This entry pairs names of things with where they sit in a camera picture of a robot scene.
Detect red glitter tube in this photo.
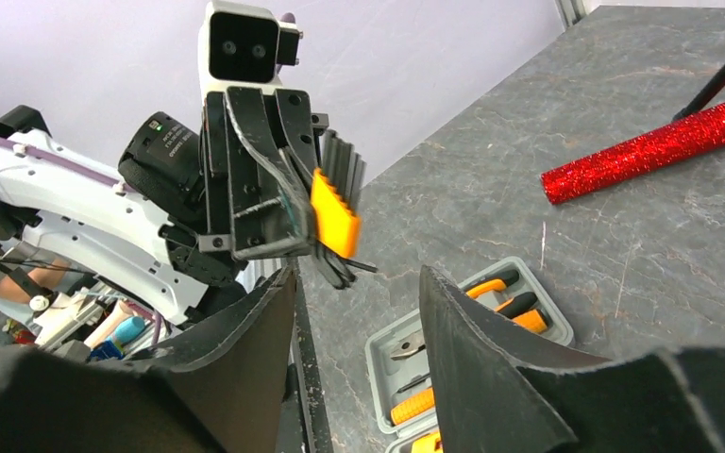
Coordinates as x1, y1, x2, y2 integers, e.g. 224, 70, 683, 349
540, 102, 725, 205

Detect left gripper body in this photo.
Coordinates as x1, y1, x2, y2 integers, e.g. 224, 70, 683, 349
118, 91, 328, 287

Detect orange hex key set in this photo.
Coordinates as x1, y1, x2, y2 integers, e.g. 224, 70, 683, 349
311, 129, 377, 290

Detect orange handled screwdriver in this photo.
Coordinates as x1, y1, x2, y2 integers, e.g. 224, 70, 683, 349
388, 373, 435, 426

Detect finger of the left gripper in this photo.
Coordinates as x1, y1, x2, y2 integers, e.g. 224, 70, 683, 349
275, 89, 317, 188
227, 87, 312, 260

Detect orange tape measure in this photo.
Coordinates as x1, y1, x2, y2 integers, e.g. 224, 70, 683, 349
410, 431, 443, 453

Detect orange handled pliers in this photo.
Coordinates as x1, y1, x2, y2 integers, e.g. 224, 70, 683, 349
389, 269, 552, 361

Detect black tripod stand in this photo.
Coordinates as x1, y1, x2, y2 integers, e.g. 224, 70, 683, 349
671, 22, 725, 123

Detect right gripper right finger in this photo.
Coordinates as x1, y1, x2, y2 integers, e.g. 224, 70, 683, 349
419, 266, 663, 452

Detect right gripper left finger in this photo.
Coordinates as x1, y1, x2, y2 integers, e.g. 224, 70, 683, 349
128, 265, 296, 452

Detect grey plastic tool case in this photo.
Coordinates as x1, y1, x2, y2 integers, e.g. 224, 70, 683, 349
365, 257, 575, 452

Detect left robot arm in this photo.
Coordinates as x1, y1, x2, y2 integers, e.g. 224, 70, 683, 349
0, 87, 348, 326

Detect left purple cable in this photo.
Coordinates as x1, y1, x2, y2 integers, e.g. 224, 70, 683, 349
0, 134, 126, 189

